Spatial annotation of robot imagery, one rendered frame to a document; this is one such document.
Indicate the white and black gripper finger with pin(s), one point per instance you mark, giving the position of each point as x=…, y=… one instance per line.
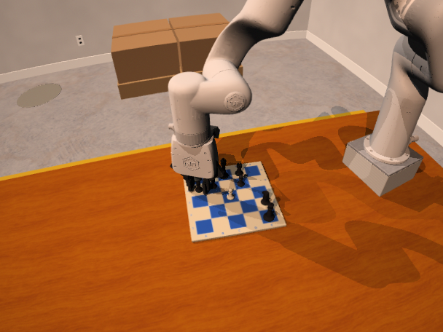
x=190, y=181
x=207, y=181

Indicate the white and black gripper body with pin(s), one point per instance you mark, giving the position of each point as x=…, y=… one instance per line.
x=197, y=160

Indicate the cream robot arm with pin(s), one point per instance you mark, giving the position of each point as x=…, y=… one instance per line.
x=417, y=65

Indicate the white pawn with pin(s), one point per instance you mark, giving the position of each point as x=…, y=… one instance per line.
x=230, y=196

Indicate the blue and cream chessboard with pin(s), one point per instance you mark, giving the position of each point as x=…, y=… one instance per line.
x=213, y=216

